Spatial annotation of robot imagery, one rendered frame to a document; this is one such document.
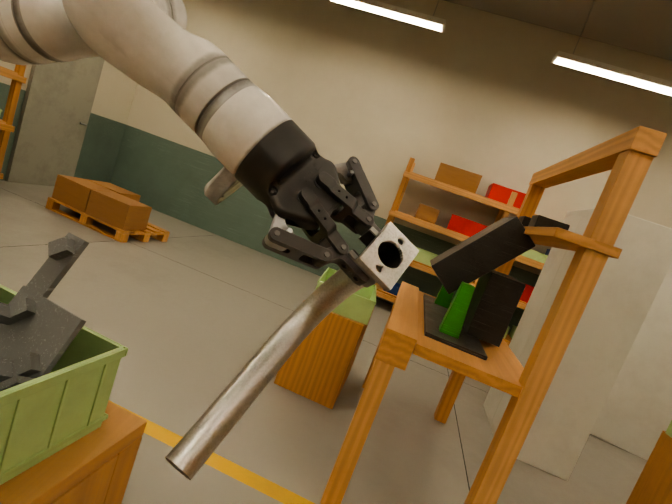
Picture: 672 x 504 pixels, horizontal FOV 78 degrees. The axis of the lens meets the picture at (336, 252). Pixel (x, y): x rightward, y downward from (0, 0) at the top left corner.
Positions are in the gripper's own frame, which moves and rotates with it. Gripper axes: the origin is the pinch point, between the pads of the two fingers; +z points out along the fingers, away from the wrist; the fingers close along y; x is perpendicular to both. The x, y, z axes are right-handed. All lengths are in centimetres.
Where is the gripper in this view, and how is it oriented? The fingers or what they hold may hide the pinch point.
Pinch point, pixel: (369, 257)
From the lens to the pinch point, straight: 39.9
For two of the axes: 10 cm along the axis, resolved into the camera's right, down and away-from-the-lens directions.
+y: 5.7, -6.3, 5.3
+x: -4.3, 3.2, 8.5
